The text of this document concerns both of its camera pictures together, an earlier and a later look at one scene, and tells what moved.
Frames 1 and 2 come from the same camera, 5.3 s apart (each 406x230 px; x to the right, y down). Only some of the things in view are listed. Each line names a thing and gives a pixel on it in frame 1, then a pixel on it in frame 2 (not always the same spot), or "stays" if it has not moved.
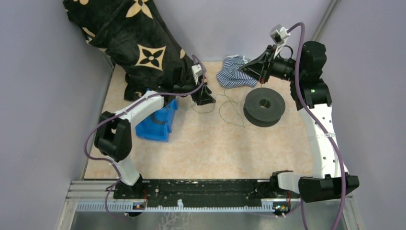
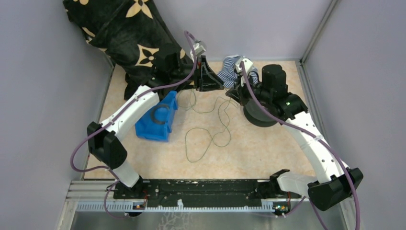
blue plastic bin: x=157 y=125 stays
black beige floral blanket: x=134 y=35 stays
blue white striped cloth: x=232 y=76 stays
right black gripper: x=253 y=68 → x=239 y=96
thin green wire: x=215 y=104 → x=202 y=128
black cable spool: x=263 y=107 stays
